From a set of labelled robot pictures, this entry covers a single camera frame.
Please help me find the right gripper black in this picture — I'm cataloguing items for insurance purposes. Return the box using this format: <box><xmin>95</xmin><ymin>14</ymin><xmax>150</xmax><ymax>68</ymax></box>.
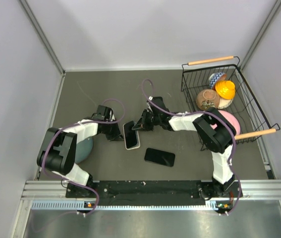
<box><xmin>133</xmin><ymin>110</ymin><xmax>162</xmax><ymax>132</ymax></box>

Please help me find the beige phone case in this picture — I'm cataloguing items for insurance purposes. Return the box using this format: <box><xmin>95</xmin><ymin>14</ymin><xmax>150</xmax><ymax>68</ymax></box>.
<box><xmin>122</xmin><ymin>120</ymin><xmax>141</xmax><ymax>150</ymax></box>

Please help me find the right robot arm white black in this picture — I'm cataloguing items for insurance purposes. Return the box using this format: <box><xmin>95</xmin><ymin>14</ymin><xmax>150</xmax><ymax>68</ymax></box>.
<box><xmin>132</xmin><ymin>97</ymin><xmax>236</xmax><ymax>196</ymax></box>

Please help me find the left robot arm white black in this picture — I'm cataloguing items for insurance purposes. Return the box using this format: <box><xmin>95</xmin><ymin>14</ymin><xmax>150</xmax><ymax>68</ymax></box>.
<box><xmin>37</xmin><ymin>105</ymin><xmax>123</xmax><ymax>197</ymax></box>

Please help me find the black smartphone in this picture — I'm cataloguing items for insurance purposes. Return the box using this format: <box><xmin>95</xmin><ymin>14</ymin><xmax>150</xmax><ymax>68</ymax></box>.
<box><xmin>144</xmin><ymin>148</ymin><xmax>175</xmax><ymax>168</ymax></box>

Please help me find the grey blue bowl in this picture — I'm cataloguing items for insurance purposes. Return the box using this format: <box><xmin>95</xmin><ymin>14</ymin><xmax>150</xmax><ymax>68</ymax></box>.
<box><xmin>75</xmin><ymin>138</ymin><xmax>93</xmax><ymax>164</ymax></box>

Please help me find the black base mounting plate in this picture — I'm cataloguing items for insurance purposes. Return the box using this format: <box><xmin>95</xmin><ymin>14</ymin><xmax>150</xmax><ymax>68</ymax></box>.
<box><xmin>65</xmin><ymin>179</ymin><xmax>232</xmax><ymax>206</ymax></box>

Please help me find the brown ceramic bowl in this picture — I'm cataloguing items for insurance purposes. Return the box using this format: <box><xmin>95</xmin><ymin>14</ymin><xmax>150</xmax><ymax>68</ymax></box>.
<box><xmin>196</xmin><ymin>89</ymin><xmax>220</xmax><ymax>111</ymax></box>

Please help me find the white ceramic bowl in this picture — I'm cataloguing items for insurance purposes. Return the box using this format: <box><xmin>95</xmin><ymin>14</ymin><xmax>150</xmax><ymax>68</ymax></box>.
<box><xmin>218</xmin><ymin>97</ymin><xmax>233</xmax><ymax>110</ymax></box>

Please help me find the pink plate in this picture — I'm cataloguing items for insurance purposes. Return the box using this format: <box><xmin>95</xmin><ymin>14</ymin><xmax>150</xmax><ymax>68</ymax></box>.
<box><xmin>219</xmin><ymin>110</ymin><xmax>241</xmax><ymax>135</ymax></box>

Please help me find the blue white patterned bowl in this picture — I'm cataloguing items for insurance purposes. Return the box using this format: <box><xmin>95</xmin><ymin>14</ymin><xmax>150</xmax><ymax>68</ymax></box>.
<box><xmin>209</xmin><ymin>72</ymin><xmax>226</xmax><ymax>89</ymax></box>

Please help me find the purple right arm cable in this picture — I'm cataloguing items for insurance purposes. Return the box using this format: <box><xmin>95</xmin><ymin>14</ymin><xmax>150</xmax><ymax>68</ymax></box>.
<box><xmin>140</xmin><ymin>79</ymin><xmax>242</xmax><ymax>215</ymax></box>

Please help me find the black wire basket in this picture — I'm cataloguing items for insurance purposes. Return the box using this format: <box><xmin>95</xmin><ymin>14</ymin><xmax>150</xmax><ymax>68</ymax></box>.
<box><xmin>181</xmin><ymin>56</ymin><xmax>281</xmax><ymax>151</ymax></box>

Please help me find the aluminium frame rail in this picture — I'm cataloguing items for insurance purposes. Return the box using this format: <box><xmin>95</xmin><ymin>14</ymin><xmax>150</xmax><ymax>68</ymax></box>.
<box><xmin>21</xmin><ymin>179</ymin><xmax>281</xmax><ymax>211</ymax></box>

